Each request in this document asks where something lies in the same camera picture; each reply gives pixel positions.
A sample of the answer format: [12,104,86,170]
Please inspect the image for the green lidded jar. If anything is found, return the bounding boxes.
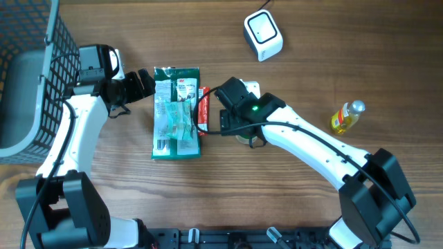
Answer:
[236,136,257,145]

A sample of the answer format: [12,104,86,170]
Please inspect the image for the red stick packet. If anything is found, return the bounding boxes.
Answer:
[198,86,210,131]

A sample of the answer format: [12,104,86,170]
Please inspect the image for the teal wipes packet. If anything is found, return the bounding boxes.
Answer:
[165,100,193,140]

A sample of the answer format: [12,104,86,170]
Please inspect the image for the green sponge package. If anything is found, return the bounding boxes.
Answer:
[152,67,200,160]

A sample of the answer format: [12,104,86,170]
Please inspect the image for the yellow dish soap bottle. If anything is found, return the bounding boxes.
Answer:
[329,100,365,135]

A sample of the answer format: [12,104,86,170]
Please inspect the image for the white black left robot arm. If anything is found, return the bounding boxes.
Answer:
[16,44,159,248]

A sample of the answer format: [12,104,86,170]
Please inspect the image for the white barcode scanner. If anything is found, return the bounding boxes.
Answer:
[243,10,283,62]

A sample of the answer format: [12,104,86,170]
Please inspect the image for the dark grey mesh basket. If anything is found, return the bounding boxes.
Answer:
[1,0,80,164]

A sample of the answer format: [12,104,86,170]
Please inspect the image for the black left camera cable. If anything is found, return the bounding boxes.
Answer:
[19,51,82,249]

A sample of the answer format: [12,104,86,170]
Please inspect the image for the black camera cable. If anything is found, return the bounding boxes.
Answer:
[192,86,422,245]
[19,51,82,249]

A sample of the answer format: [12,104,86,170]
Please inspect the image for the black right camera cable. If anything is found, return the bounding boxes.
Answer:
[192,86,422,245]

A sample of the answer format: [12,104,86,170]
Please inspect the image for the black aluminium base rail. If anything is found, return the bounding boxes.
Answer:
[138,227,339,249]

